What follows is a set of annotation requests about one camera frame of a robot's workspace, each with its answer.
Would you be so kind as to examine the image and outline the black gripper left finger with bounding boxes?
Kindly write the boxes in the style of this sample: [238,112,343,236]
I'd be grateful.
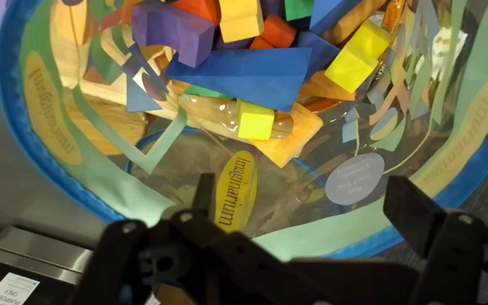
[73,172,287,305]

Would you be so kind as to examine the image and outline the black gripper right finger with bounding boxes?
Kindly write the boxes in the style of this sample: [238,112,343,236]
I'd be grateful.
[382,175,488,305]

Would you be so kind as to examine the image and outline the clear plastic toy bag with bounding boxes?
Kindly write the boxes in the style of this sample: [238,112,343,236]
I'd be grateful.
[0,0,488,261]

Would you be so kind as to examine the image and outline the long blue foam block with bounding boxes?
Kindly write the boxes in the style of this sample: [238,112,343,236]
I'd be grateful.
[167,46,314,114]

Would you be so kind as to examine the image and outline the pale orange foam block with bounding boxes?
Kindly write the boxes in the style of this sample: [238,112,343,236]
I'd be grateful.
[251,104,326,170]

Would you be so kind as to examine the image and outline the purple foam block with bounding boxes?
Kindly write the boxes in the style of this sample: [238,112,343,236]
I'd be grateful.
[131,2,217,70]

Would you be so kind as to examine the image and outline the red foam block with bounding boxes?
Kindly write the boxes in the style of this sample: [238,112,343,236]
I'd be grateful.
[173,0,223,28]

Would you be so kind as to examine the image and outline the yellow orange foam block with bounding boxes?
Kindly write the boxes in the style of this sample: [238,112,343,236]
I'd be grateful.
[217,0,267,44]

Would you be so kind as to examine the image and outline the orange stepped foam block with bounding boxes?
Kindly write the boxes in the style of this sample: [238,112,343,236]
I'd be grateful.
[250,14,299,51]

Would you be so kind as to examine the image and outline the green foam block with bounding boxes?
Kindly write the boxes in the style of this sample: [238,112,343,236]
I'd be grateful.
[284,0,316,24]

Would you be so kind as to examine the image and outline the white paper sign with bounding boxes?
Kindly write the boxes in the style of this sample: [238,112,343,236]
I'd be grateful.
[0,272,43,305]

